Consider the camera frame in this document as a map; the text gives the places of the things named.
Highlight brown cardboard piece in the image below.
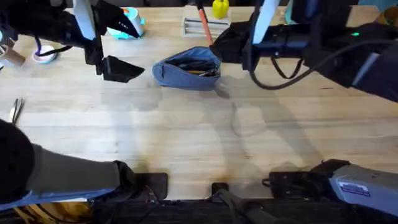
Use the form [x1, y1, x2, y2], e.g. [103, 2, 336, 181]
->
[0, 37, 27, 68]

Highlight wrist upright flat plate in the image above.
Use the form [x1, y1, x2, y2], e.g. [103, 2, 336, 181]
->
[72, 0, 96, 42]
[252, 0, 281, 45]

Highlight purple cable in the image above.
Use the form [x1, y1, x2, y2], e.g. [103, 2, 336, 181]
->
[34, 35, 44, 57]

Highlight pale slotted box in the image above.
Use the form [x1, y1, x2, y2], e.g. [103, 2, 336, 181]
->
[182, 5, 232, 39]

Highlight blue soft zip bag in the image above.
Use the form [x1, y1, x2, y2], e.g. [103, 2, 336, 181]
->
[152, 46, 223, 92]

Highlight small black rail clamp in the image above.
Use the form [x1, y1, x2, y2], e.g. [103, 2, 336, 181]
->
[211, 182, 229, 200]

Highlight thick black cable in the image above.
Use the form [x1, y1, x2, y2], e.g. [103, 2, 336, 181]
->
[248, 39, 398, 91]

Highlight left wrist upright flat plate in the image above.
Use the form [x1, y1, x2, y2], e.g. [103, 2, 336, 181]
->
[72, 0, 96, 42]

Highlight orange handled tool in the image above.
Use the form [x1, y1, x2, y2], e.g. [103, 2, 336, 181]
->
[195, 0, 216, 47]

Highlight teal and white tape dispenser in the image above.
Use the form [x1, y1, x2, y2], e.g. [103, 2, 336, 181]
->
[106, 6, 147, 41]

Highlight right wrist upright flat plate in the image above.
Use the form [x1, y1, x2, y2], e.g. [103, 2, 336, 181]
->
[252, 0, 281, 45]

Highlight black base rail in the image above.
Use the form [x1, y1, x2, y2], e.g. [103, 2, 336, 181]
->
[93, 198, 398, 224]

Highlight white tape roll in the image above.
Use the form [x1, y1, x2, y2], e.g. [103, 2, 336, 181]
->
[31, 44, 59, 65]

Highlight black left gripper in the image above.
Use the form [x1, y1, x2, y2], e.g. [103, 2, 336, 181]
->
[37, 0, 146, 84]

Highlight brown tape roll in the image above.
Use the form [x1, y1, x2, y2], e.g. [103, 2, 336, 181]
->
[374, 6, 398, 27]

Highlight grey cable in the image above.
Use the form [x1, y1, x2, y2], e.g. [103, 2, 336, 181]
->
[216, 189, 280, 224]

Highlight black tweezers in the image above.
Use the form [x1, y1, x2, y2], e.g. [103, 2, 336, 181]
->
[11, 97, 26, 126]

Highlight thin black cable loop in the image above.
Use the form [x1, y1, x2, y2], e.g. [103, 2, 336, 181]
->
[270, 57, 305, 80]

